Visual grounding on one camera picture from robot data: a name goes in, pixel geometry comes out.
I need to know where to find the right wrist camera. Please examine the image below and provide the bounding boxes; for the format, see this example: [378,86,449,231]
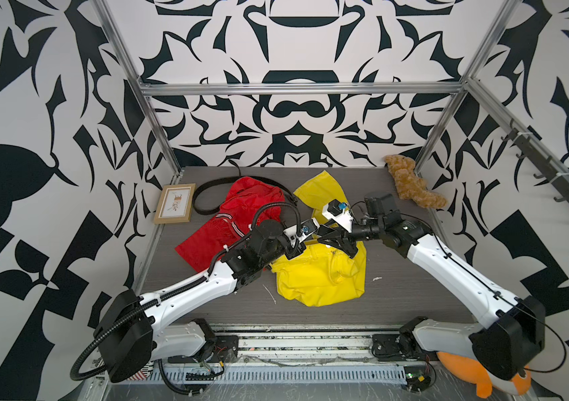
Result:
[321,199,354,233]

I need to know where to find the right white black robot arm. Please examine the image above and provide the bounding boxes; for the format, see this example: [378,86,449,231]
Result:
[321,194,545,381]

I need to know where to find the orange shark plush toy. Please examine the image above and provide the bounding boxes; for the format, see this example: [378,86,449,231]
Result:
[437,352,532,399]

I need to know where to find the wooden framed picture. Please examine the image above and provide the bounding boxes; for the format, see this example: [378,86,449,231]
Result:
[153,184,196,225]

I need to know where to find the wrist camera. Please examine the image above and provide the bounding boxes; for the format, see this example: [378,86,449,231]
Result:
[284,218,320,246]
[321,199,354,233]

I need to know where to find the left black corrugated cable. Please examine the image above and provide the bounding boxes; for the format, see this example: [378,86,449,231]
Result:
[69,201,301,397]

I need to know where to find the black leather belt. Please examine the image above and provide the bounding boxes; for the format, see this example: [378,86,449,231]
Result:
[192,174,298,217]

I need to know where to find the yellow trousers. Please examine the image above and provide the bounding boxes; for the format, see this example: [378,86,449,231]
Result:
[271,171,366,307]

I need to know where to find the white cable duct strip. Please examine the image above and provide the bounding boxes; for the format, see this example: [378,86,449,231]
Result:
[165,365,407,385]

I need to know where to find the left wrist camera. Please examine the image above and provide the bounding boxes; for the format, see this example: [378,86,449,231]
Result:
[284,218,320,246]

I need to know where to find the small green circuit board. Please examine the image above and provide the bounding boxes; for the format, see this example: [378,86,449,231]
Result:
[404,369,433,393]

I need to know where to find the red trousers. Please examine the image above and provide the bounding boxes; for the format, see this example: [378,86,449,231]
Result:
[175,177,286,272]

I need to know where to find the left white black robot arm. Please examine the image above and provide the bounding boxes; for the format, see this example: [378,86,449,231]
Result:
[93,218,319,383]

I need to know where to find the brown teddy bear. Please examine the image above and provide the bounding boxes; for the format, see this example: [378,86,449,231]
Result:
[384,155,448,209]

